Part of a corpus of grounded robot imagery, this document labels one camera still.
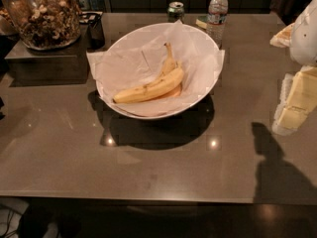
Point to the clear plastic water bottle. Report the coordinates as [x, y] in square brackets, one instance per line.
[216, 19]

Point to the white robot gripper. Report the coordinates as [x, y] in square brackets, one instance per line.
[304, 39]

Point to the dark square stand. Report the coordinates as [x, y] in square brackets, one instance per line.
[57, 67]

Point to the glass jar of nuts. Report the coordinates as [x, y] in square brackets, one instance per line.
[44, 24]

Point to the white paper liner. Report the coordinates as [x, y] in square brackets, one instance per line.
[132, 66]

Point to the white bowl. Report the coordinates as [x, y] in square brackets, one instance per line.
[158, 70]

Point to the green soda can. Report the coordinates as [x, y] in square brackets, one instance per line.
[175, 11]

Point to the black scoop holder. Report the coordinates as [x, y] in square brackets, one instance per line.
[95, 35]

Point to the yellow banana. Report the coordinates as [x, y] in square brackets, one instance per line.
[169, 78]

